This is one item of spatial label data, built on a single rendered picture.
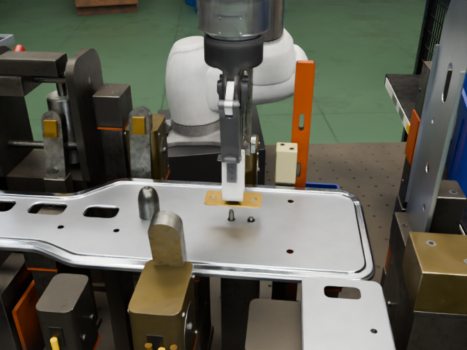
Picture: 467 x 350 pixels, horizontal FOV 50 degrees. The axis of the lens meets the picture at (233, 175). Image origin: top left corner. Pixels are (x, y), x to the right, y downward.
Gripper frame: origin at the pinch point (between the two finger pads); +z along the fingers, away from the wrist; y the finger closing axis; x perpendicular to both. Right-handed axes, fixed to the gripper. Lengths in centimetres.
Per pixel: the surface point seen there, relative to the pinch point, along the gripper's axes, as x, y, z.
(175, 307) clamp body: -3.7, 23.8, 3.1
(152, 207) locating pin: -12.0, 1.3, 5.6
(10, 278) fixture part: -36.9, 2.8, 20.4
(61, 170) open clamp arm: -31.8, -11.6, 7.5
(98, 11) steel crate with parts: -246, -609, 105
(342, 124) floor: 49, -271, 108
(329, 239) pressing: 14.2, 3.6, 7.7
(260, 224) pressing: 4.1, 1.0, 7.7
